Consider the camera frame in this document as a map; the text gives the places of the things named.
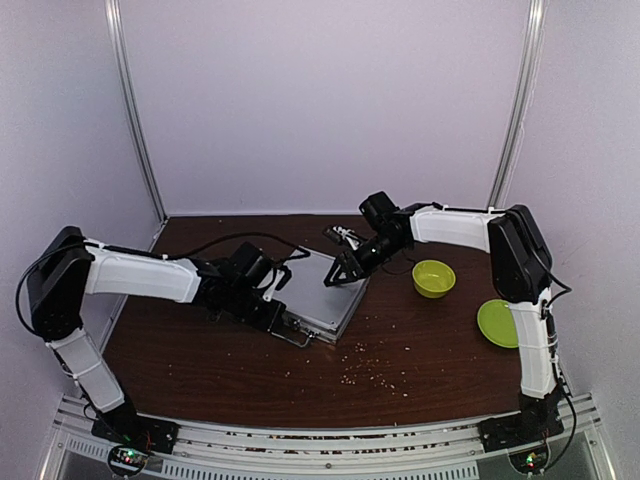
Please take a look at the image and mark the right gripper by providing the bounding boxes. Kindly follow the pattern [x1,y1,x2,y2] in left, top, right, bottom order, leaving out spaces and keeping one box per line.
[326,231,408,286]

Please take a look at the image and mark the aluminium poker case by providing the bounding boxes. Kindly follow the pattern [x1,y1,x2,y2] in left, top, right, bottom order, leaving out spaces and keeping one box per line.
[272,250,369,344]

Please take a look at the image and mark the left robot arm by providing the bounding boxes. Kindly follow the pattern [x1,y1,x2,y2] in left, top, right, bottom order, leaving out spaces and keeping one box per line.
[14,226,311,444]

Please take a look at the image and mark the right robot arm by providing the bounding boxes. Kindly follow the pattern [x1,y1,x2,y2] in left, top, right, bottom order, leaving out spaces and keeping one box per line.
[323,192,564,442]

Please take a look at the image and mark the green bowl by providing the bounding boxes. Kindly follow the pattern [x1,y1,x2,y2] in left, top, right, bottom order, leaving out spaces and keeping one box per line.
[412,260,456,299]

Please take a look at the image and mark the green plate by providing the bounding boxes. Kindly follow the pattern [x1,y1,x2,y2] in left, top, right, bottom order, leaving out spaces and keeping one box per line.
[476,299,518,349]

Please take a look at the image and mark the front aluminium rail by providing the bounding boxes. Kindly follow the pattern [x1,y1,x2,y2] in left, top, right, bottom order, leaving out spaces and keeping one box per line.
[42,394,604,480]

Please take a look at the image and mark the right aluminium frame post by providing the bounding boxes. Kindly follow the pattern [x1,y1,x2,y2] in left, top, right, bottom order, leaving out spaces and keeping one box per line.
[486,0,548,209]

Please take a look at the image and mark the aluminium frame post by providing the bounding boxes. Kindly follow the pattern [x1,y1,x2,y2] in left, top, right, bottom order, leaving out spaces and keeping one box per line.
[486,0,548,209]
[104,0,168,223]

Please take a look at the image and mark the left aluminium frame post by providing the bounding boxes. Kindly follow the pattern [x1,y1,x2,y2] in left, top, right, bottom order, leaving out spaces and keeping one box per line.
[104,0,168,223]

